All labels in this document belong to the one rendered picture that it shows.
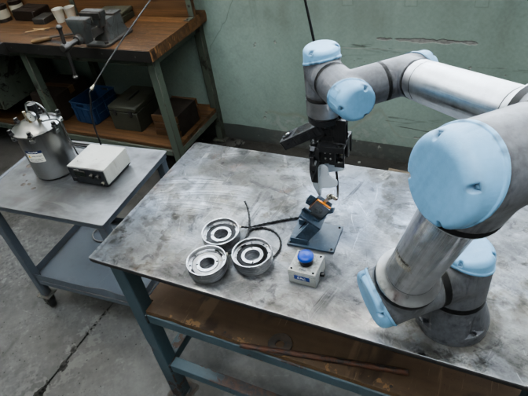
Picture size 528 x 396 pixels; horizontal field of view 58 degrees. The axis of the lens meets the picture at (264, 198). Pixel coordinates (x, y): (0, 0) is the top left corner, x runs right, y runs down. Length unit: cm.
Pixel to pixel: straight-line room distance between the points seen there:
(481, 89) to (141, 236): 100
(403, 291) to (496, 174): 37
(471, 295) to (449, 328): 10
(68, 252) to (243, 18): 154
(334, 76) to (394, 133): 192
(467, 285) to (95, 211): 127
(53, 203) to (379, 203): 119
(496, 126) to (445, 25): 195
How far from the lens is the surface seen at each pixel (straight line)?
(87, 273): 228
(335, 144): 106
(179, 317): 151
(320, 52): 95
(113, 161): 188
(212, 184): 153
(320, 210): 120
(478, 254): 96
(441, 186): 56
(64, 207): 188
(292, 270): 116
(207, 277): 120
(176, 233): 139
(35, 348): 243
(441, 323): 107
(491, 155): 54
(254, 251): 125
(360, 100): 88
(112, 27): 275
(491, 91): 75
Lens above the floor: 171
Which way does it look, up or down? 39 degrees down
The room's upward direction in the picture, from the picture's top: 10 degrees counter-clockwise
